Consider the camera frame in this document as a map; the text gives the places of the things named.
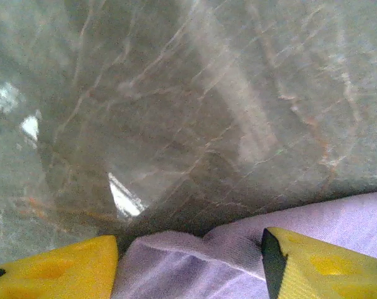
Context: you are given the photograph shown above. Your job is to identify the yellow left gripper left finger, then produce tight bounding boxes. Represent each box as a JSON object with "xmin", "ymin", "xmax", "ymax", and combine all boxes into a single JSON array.
[{"xmin": 0, "ymin": 235, "xmax": 119, "ymax": 299}]

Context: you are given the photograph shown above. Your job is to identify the purple cloth garment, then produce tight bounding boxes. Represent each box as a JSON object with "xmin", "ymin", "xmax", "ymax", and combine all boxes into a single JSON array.
[{"xmin": 112, "ymin": 189, "xmax": 377, "ymax": 299}]

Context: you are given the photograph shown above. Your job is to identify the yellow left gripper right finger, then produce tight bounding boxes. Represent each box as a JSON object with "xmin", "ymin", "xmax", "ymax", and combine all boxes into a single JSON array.
[{"xmin": 261, "ymin": 226, "xmax": 377, "ymax": 299}]

